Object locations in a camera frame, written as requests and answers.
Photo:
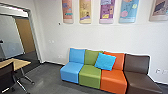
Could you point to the brown wooden door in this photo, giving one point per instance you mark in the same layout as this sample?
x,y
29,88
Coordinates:
x,y
26,36

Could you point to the cyan square cushion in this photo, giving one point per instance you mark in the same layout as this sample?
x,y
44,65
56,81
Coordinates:
x,y
105,61

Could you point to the blue sofa seat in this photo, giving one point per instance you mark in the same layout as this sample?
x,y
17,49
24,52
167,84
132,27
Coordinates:
x,y
70,71

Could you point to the green sofa seat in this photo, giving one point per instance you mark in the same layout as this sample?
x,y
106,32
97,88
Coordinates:
x,y
89,76

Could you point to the orange sofa seat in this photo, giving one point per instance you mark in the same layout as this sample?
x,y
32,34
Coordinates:
x,y
113,81

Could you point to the brown sofa seat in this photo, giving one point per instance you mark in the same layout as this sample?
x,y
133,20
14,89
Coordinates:
x,y
141,83

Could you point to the frosted glass partition panel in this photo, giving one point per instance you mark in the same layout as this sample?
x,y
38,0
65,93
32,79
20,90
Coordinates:
x,y
11,36

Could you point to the white wall outlet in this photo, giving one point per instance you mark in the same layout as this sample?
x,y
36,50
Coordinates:
x,y
158,70
165,71
60,56

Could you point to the white light switch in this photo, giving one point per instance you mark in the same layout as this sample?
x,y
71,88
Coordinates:
x,y
51,42

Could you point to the small dark wall sensor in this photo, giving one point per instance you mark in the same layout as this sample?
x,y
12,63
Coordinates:
x,y
60,23

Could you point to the yellow wall poster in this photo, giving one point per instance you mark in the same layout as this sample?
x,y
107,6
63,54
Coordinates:
x,y
85,11

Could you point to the pink wall poster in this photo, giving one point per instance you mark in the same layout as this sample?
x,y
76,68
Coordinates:
x,y
67,11

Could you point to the purple wall poster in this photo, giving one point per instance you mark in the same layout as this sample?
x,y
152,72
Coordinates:
x,y
107,11

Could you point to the grey door frame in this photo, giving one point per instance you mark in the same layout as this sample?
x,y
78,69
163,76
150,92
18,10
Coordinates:
x,y
36,36

